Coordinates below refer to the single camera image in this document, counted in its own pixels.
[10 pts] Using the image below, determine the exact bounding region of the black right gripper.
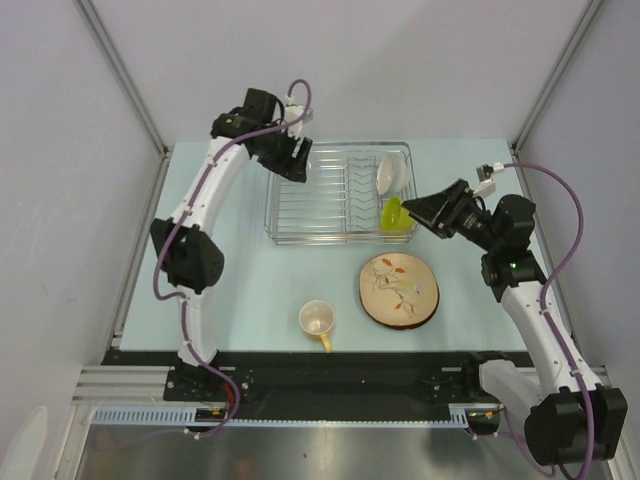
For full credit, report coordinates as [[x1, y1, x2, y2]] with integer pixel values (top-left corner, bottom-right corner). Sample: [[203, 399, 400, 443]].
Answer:
[[401, 179, 501, 253]]

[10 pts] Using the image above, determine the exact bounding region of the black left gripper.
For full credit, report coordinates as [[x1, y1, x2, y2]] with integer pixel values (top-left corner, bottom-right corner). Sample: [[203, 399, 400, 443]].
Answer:
[[254, 122, 312, 183]]

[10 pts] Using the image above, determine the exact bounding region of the lime green bowl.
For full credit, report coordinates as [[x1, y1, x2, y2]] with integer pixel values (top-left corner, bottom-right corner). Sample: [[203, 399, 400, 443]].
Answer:
[[379, 197, 414, 235]]

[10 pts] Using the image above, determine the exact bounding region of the white bowl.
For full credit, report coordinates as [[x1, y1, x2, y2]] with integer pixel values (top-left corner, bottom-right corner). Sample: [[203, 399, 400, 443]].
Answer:
[[376, 153, 409, 197]]

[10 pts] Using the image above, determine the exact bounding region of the metal wire dish rack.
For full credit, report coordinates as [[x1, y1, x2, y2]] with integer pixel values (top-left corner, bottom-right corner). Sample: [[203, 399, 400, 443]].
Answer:
[[265, 141, 417, 245]]

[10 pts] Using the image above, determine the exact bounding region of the beige bird pattern plate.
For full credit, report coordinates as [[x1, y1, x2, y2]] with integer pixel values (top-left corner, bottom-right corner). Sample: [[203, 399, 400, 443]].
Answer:
[[358, 252, 441, 330]]

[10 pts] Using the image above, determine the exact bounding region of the cream yellow handled mug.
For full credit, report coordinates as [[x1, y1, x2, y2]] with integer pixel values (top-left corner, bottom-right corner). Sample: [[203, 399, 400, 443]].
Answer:
[[298, 300, 335, 353]]

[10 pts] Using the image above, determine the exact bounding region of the clear glass cup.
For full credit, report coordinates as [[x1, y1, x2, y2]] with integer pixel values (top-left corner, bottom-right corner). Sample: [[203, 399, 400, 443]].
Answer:
[[306, 154, 322, 184]]

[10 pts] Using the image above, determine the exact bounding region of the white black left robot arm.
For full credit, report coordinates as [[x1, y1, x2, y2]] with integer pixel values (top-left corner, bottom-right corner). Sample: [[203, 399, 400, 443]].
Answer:
[[150, 88, 313, 400]]

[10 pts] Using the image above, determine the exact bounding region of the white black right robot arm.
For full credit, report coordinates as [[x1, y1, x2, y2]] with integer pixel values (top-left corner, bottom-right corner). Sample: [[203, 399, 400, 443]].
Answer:
[[403, 179, 628, 466]]

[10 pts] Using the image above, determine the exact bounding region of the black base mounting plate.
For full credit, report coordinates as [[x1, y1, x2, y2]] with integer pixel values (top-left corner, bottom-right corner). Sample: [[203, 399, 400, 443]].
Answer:
[[103, 350, 532, 423]]

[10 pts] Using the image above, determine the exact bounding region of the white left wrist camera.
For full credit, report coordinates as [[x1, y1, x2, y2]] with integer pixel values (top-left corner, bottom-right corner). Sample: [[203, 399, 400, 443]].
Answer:
[[283, 96, 313, 140]]

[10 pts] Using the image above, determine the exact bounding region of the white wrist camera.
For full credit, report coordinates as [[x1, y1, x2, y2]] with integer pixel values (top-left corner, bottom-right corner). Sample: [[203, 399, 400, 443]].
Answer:
[[283, 96, 313, 140], [474, 162, 505, 199]]

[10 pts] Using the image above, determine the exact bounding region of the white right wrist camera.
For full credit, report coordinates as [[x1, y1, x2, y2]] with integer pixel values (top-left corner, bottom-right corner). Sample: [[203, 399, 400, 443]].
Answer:
[[474, 162, 505, 199]]

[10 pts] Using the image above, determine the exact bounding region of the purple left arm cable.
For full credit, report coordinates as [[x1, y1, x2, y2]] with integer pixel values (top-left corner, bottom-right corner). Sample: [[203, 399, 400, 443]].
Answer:
[[152, 78, 315, 441]]

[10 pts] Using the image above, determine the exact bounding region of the aluminium frame post left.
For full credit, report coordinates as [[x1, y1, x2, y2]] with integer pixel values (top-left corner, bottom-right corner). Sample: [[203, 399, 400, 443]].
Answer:
[[72, 0, 168, 158]]

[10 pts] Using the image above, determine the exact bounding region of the aluminium frame post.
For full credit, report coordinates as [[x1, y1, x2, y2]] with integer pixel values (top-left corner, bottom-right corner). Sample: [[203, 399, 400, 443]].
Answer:
[[72, 0, 168, 158], [510, 0, 607, 155]]

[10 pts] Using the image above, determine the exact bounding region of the aluminium frame post right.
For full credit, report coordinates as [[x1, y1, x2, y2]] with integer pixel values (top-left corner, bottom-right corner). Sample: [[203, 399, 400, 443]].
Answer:
[[510, 0, 607, 155]]

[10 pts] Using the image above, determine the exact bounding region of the aluminium front rail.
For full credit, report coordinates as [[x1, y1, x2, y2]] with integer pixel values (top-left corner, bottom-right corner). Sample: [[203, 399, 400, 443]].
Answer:
[[70, 365, 174, 407]]

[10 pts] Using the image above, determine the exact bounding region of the light blue cable duct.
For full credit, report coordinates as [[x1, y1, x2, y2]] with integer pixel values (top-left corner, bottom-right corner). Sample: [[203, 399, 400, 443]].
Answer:
[[93, 406, 197, 426]]

